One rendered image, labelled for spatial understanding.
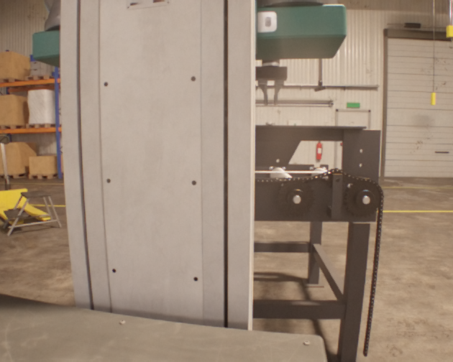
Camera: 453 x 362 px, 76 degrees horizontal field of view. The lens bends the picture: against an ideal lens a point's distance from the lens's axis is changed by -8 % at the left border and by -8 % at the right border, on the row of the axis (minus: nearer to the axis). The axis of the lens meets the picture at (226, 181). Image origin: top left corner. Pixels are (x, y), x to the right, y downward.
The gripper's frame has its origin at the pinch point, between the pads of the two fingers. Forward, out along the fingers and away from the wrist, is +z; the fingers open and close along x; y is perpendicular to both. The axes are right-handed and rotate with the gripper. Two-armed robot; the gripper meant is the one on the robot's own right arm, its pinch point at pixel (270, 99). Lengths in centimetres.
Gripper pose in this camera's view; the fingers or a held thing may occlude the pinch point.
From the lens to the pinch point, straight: 133.9
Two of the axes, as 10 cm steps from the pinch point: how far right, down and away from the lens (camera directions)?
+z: 0.0, 9.9, 1.2
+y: -0.8, 1.2, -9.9
